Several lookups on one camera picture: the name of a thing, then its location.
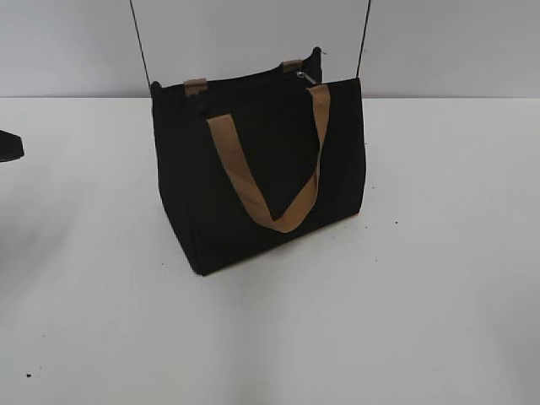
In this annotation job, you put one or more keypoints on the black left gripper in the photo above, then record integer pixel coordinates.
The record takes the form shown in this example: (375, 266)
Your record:
(11, 147)

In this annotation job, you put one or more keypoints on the silver zipper pull with ring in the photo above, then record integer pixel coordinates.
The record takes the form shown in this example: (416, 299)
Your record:
(306, 77)

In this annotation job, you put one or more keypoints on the black bag with tan handles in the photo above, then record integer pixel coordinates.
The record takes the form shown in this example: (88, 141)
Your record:
(248, 164)

